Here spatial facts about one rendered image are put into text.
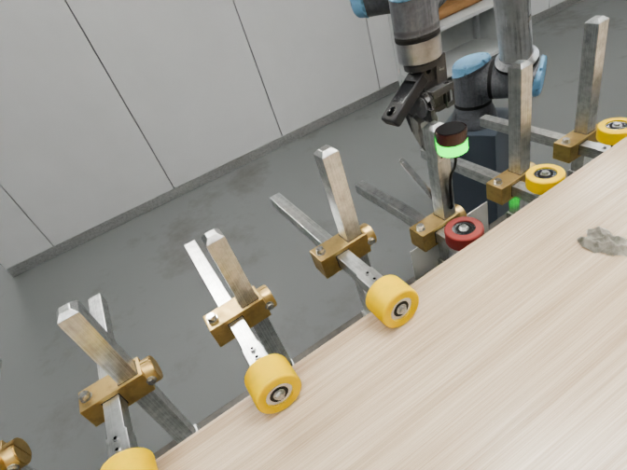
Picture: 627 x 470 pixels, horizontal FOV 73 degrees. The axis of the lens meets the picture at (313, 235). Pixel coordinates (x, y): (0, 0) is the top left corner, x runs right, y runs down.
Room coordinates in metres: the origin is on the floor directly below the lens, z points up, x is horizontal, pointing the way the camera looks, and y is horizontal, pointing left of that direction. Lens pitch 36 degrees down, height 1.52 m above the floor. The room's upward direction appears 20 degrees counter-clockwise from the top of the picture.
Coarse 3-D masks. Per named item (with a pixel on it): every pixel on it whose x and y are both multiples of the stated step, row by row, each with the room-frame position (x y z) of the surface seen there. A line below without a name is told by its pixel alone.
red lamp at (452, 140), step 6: (462, 132) 0.70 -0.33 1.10; (438, 138) 0.73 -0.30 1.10; (444, 138) 0.71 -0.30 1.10; (450, 138) 0.70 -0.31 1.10; (456, 138) 0.70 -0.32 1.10; (462, 138) 0.70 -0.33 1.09; (438, 144) 0.73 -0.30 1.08; (444, 144) 0.71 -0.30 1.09; (450, 144) 0.70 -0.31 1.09; (456, 144) 0.70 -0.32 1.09
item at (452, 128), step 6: (444, 126) 0.75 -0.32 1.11; (450, 126) 0.74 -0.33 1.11; (456, 126) 0.73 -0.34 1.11; (462, 126) 0.72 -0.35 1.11; (438, 132) 0.73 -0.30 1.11; (444, 132) 0.72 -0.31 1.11; (450, 132) 0.71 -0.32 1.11; (456, 132) 0.70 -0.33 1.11; (438, 156) 0.75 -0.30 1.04; (438, 162) 0.75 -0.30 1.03; (456, 162) 0.73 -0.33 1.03; (450, 174) 0.74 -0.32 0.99; (450, 180) 0.75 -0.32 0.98; (450, 186) 0.75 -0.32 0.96; (450, 192) 0.75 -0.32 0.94; (450, 198) 0.75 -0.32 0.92; (450, 204) 0.76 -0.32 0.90
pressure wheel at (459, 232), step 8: (464, 216) 0.70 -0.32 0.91; (448, 224) 0.69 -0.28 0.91; (456, 224) 0.69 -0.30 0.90; (464, 224) 0.67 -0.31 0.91; (472, 224) 0.67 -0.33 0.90; (480, 224) 0.66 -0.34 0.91; (448, 232) 0.67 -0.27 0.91; (456, 232) 0.66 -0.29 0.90; (464, 232) 0.65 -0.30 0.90; (472, 232) 0.64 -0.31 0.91; (480, 232) 0.63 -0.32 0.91; (448, 240) 0.66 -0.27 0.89; (456, 240) 0.64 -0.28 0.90; (464, 240) 0.63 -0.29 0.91; (472, 240) 0.63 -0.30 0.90; (456, 248) 0.64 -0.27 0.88
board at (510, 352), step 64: (576, 192) 0.65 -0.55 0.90; (512, 256) 0.55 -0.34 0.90; (576, 256) 0.50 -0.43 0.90; (448, 320) 0.46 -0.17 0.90; (512, 320) 0.42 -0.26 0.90; (576, 320) 0.38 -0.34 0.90; (320, 384) 0.43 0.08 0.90; (384, 384) 0.39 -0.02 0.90; (448, 384) 0.35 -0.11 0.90; (512, 384) 0.32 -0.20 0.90; (576, 384) 0.29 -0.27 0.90; (192, 448) 0.40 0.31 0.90; (256, 448) 0.36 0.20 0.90; (320, 448) 0.33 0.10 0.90; (384, 448) 0.30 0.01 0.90; (448, 448) 0.27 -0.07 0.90; (512, 448) 0.24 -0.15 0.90; (576, 448) 0.21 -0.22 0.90
